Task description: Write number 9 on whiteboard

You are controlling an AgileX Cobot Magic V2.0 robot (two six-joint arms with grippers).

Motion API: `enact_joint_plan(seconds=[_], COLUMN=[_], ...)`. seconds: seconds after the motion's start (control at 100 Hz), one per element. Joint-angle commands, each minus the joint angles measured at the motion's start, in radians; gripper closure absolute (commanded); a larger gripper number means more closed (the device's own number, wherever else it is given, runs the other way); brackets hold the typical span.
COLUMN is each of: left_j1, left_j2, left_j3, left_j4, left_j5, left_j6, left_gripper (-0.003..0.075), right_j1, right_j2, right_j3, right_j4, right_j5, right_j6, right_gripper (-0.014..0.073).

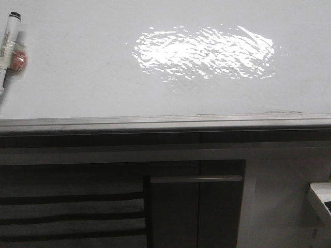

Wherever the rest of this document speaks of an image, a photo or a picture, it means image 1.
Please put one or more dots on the grey whiteboard frame rail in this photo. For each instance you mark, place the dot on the grey whiteboard frame rail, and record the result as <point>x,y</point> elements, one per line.
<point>165,124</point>

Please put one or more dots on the white tray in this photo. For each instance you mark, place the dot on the white tray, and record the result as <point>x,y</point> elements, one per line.
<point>319,198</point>

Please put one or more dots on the white whiteboard marker black tip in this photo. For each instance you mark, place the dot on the white whiteboard marker black tip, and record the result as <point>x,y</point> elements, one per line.
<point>7,44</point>

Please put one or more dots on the white whiteboard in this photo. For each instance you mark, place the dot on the white whiteboard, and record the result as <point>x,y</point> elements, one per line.
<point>149,58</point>

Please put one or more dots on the dark chair with slats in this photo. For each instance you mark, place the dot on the dark chair with slats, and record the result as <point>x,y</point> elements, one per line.
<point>140,204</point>

